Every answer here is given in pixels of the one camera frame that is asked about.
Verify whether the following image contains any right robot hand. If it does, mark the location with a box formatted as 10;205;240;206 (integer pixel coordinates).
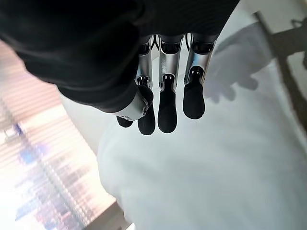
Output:
0;0;240;136

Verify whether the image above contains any white bed sheet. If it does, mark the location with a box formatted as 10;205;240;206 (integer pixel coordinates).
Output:
59;0;307;230

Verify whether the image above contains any white pillow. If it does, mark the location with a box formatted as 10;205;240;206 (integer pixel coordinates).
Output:
97;112;307;230

